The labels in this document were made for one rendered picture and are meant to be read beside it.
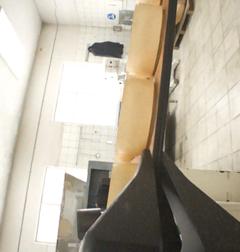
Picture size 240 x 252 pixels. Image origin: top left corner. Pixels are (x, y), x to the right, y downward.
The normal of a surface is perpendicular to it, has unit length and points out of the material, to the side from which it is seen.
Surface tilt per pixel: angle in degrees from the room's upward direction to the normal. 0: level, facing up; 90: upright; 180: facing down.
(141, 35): 89
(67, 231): 115
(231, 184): 90
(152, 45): 88
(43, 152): 90
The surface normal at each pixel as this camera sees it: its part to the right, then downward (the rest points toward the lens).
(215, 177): 0.03, -0.25
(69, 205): 0.45, -0.20
